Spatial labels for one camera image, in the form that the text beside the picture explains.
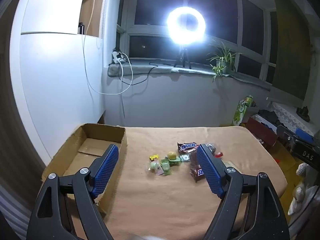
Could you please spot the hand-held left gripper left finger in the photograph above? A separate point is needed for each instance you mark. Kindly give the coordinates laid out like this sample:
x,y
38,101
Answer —
x,y
106,170

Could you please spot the green jelly candy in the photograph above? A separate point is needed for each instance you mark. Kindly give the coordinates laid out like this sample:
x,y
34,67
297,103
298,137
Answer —
x,y
165,166

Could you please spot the cardboard box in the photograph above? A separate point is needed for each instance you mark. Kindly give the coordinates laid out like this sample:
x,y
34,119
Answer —
x,y
75,142

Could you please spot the yellow candy packet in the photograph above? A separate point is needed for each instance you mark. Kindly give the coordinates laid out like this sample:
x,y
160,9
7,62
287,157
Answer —
x,y
154,157

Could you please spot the dark figurine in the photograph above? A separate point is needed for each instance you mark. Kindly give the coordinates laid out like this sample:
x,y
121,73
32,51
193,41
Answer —
x,y
303,113

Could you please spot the black tripod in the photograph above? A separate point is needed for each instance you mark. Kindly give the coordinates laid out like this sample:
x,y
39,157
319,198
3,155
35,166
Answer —
x,y
183,55

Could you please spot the green printed carton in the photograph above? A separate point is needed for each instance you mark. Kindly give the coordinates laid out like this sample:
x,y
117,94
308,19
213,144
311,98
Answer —
x,y
240,112

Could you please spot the grey window sill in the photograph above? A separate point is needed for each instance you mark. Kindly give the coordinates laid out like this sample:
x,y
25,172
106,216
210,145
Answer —
x,y
165,69

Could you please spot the clear bag of chocolate bars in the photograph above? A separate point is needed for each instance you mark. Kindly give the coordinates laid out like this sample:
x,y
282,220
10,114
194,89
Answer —
x,y
194,166

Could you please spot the red box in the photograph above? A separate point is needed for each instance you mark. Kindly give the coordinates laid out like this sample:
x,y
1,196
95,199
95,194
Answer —
x,y
262,132

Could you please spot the white lace cloth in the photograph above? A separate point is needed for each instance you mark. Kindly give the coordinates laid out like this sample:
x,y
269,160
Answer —
x,y
287,115

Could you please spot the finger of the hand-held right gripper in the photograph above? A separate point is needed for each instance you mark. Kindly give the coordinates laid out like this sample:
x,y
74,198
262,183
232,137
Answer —
x,y
303,134
287,136

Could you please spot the small black device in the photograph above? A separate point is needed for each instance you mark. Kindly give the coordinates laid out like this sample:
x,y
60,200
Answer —
x,y
80,28

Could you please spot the potted spider plant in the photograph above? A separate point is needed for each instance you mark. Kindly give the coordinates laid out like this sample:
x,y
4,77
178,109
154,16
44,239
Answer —
x,y
222,60

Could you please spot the brown chocolate bar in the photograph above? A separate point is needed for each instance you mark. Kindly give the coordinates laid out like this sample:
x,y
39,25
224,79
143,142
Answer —
x,y
186,147

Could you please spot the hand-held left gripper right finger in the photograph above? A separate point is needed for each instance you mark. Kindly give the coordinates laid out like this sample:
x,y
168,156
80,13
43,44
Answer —
x,y
208,172

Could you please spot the yellow jelly cup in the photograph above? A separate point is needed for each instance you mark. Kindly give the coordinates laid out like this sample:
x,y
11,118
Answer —
x,y
172,155

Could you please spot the white cabinet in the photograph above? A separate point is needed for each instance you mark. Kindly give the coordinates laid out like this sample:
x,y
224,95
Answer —
x,y
55,80

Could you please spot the white power strip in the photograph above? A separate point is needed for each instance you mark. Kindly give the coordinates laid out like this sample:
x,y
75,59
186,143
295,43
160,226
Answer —
x,y
115,56

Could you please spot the tan blanket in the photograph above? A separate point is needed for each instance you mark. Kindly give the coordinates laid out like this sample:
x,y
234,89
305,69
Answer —
x,y
162,200

